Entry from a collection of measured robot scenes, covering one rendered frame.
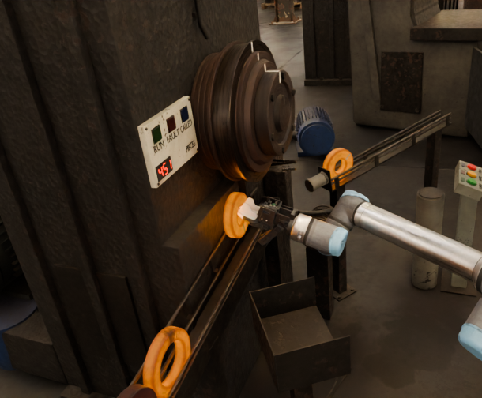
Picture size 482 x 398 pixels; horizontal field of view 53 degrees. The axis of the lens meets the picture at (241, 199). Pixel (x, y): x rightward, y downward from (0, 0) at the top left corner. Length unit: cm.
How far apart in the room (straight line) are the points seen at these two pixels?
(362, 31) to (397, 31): 29
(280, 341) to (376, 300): 113
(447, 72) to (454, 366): 253
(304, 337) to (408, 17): 315
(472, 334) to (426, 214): 108
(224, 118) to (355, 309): 133
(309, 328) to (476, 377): 94
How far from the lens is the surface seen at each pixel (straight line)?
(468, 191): 228
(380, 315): 245
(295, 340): 147
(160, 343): 129
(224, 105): 147
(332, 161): 215
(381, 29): 429
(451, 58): 416
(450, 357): 231
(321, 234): 152
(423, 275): 256
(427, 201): 234
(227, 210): 157
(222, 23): 178
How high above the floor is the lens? 164
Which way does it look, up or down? 28 degrees down
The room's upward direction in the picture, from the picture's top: 8 degrees counter-clockwise
